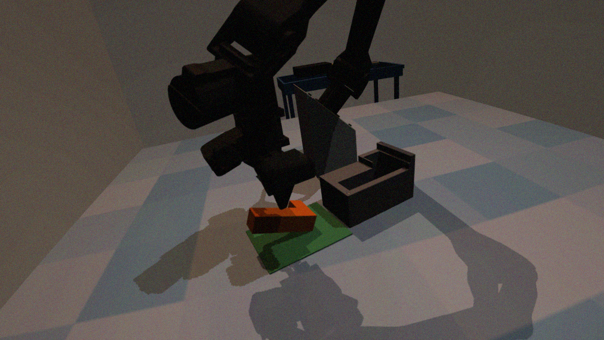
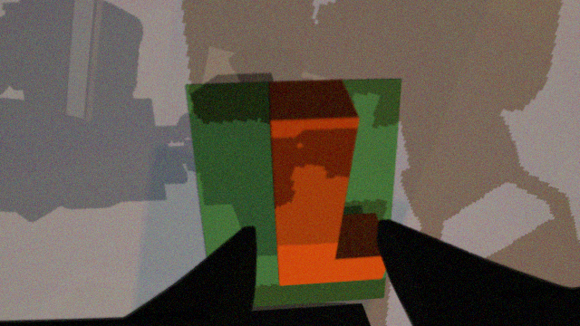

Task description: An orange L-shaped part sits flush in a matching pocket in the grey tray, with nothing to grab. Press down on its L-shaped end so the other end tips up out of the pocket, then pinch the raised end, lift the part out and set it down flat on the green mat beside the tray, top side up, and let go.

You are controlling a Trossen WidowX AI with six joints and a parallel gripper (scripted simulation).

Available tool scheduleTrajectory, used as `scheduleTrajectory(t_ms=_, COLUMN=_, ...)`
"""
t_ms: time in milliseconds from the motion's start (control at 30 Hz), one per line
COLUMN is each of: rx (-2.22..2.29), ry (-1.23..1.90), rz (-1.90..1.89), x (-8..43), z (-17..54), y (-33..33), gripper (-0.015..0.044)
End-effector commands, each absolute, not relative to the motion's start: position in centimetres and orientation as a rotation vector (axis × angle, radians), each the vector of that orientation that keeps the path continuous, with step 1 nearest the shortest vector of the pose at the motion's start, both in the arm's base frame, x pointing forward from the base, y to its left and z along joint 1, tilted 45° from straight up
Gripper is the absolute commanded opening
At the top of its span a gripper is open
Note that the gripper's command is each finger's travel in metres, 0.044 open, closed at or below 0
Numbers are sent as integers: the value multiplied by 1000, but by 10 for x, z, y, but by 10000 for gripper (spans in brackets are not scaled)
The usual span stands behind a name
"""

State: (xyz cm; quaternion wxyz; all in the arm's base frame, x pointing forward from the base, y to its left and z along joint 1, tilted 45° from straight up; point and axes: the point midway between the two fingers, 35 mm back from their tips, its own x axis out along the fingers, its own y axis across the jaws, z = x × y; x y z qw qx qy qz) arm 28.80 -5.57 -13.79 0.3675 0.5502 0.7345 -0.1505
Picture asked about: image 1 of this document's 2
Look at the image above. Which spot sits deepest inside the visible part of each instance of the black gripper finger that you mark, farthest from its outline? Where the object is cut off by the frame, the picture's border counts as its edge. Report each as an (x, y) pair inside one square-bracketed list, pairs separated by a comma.
[(255, 166), (281, 197)]

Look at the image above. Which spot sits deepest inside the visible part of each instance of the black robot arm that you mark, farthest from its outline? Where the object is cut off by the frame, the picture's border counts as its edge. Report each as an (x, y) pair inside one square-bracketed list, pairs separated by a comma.
[(271, 30)]

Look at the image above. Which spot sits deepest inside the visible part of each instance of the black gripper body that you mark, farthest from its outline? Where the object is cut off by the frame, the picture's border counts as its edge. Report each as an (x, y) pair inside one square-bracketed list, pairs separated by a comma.
[(278, 170)]

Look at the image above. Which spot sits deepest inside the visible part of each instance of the orange l-shaped part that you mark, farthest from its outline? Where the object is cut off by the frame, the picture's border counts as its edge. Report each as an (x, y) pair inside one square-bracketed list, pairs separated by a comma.
[(297, 217)]

